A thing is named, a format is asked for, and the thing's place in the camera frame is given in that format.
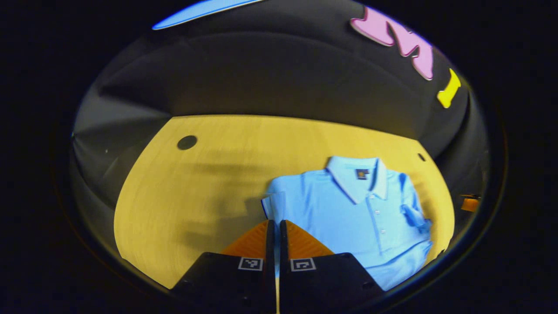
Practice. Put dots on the light blue T-shirt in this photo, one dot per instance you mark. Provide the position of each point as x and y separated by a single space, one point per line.
340 218

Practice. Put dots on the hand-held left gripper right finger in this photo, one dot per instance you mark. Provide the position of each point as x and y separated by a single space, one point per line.
318 285

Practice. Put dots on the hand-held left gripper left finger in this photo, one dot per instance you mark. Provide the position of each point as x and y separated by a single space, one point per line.
237 283

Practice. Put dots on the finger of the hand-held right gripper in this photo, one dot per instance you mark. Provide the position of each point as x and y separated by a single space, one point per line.
471 204

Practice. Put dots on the black backdrop cloth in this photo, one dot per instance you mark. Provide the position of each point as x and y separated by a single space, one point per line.
279 74

